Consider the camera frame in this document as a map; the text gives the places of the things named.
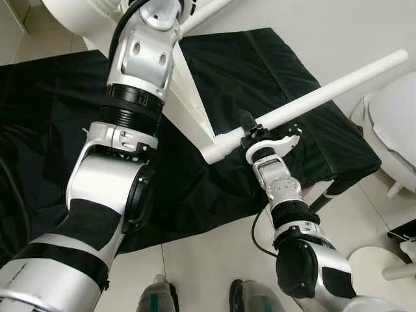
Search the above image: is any white plastic table top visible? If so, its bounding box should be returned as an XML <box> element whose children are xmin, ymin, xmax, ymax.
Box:
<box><xmin>40</xmin><ymin>0</ymin><xmax>225</xmax><ymax>164</ymax></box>

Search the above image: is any black table cloth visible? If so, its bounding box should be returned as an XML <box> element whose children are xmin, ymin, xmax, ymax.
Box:
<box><xmin>0</xmin><ymin>27</ymin><xmax>382</xmax><ymax>261</ymax></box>

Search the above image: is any grey green robot right leg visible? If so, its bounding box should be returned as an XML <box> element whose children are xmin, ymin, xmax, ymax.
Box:
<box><xmin>229</xmin><ymin>279</ymin><xmax>287</xmax><ymax>312</ymax></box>

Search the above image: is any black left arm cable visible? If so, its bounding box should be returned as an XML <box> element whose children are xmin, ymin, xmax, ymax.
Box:
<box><xmin>107</xmin><ymin>0</ymin><xmax>153</xmax><ymax>66</ymax></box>

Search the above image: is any white plastic chair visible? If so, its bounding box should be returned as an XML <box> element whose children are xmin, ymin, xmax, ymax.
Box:
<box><xmin>351</xmin><ymin>70</ymin><xmax>416</xmax><ymax>199</ymax></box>

